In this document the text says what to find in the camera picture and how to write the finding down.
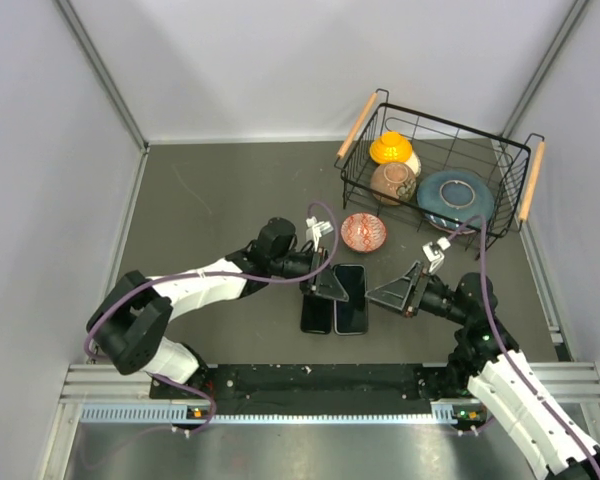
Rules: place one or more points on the brown ceramic cup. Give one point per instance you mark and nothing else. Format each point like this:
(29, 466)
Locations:
(393, 183)

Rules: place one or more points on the grey slotted cable duct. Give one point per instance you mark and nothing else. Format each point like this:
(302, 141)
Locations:
(194, 413)

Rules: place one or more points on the black phone case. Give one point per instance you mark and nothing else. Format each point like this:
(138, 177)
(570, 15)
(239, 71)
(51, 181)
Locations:
(314, 315)
(351, 299)

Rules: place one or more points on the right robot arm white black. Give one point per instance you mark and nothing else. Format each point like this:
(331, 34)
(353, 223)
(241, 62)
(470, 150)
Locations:
(488, 364)

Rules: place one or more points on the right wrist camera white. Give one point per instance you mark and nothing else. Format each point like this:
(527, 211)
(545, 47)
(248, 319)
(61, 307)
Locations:
(434, 253)

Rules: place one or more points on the red patterned bowl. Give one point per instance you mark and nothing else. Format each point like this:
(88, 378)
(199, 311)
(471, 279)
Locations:
(363, 232)

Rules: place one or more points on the blue ceramic plate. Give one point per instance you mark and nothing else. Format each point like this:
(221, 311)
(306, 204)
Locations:
(451, 197)

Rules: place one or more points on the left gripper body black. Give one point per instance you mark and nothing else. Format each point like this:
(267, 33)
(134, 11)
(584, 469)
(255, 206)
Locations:
(292, 265)

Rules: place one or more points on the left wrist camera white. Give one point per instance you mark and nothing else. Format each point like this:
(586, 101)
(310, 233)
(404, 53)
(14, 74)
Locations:
(316, 230)

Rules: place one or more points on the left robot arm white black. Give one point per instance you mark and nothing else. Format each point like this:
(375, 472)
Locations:
(130, 324)

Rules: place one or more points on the white bowl in basket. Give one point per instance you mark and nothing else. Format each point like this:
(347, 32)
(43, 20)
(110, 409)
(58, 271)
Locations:
(414, 164)

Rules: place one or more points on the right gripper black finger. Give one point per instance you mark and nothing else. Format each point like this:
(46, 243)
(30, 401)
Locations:
(403, 286)
(390, 303)

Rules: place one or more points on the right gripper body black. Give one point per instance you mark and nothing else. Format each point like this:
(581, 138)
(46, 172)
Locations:
(436, 299)

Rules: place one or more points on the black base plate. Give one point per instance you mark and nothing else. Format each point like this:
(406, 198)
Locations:
(232, 382)

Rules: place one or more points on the black wire basket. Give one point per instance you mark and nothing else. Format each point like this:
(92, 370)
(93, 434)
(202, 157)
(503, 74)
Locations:
(508, 168)

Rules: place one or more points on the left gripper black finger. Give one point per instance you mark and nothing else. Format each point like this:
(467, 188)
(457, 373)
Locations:
(327, 292)
(328, 277)

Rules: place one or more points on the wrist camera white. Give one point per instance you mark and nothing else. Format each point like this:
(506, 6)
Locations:
(434, 253)
(316, 230)

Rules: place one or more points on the yellow ribbed bowl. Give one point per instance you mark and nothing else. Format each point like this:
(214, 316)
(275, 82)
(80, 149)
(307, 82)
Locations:
(391, 146)

